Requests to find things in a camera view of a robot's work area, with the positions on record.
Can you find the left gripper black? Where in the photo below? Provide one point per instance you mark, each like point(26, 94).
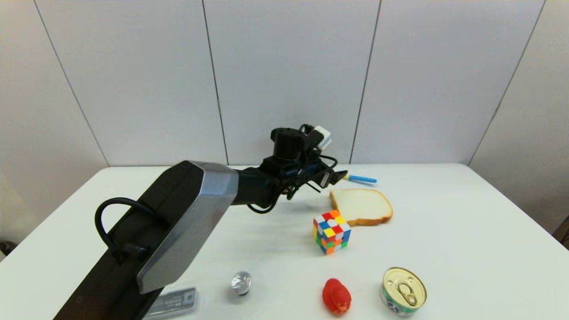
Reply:
point(318, 175)

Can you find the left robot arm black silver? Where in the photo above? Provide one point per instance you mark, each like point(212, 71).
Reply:
point(186, 213)

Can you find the toy white bread slice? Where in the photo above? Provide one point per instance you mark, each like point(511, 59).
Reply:
point(361, 206)

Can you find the multicoloured puzzle cube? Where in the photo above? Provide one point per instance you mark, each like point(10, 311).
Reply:
point(331, 232)

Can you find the red rubber duck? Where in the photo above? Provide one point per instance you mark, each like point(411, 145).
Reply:
point(336, 297)

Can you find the tin can with pull tab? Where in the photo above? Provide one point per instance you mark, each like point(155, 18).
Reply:
point(403, 290)

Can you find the small silver foil cup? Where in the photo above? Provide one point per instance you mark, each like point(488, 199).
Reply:
point(241, 283)

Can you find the grey pencil case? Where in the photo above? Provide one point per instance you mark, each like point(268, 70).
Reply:
point(178, 302)

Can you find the dark object beside table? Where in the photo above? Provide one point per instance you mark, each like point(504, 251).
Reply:
point(6, 248)
point(562, 238)

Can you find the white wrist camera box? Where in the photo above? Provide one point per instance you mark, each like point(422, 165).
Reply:
point(322, 137)

